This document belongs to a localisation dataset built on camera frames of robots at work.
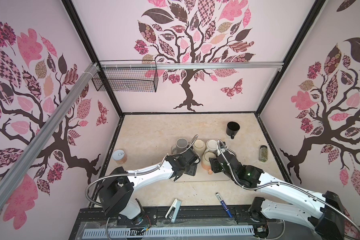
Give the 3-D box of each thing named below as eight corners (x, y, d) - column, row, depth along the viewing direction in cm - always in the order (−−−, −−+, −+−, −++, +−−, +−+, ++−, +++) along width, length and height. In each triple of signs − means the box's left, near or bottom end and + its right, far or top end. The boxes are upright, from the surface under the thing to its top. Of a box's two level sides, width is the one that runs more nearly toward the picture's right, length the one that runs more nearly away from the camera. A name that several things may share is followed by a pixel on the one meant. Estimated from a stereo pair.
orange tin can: (114, 164, 94) (110, 160, 89) (117, 154, 99) (114, 149, 94) (125, 164, 94) (122, 160, 89) (128, 154, 99) (125, 149, 94)
